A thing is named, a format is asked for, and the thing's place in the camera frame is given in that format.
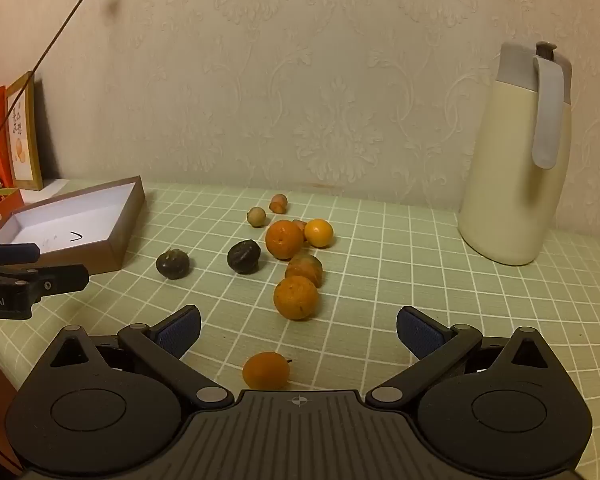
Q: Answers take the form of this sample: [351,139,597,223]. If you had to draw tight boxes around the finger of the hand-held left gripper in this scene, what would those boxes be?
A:
[0,264,89,295]
[0,242,41,266]

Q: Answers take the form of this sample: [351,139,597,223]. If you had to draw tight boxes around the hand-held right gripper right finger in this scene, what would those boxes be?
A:
[365,305,561,410]

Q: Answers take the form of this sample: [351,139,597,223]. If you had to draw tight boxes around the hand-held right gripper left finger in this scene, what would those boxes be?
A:
[42,304,235,410]

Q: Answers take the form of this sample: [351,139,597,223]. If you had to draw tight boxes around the brown box with white inside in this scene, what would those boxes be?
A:
[0,176,146,276]

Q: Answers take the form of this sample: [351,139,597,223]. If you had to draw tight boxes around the dark brown round fruit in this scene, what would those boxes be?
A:
[155,249,191,281]
[227,239,261,275]

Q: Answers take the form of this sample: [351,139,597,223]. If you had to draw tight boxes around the orange mandarin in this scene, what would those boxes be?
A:
[265,219,305,261]
[273,276,320,322]
[304,218,334,248]
[242,351,292,391]

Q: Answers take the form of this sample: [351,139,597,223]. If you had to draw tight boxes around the shrivelled mottled mandarin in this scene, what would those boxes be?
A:
[285,254,324,288]

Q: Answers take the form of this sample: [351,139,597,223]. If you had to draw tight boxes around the green grid tablecloth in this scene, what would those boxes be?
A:
[0,180,600,480]

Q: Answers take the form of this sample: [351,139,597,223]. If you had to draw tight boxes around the cream thermos jug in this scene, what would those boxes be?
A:
[457,41,573,267]

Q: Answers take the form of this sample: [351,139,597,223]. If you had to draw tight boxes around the wooden picture frame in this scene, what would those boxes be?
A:
[5,71,45,192]

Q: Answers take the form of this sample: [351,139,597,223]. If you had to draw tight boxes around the black power cable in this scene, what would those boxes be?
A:
[0,0,113,161]

